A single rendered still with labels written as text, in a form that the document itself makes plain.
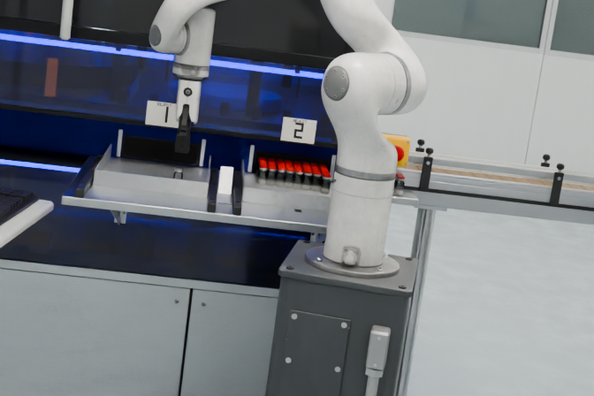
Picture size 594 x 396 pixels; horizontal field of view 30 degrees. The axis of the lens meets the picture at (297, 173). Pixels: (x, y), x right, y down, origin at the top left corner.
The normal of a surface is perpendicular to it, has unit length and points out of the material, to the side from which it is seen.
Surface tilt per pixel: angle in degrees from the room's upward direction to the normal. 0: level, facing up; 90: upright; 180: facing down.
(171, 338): 90
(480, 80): 90
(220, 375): 90
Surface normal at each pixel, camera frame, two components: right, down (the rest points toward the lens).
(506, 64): 0.06, 0.20
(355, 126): -0.44, 0.67
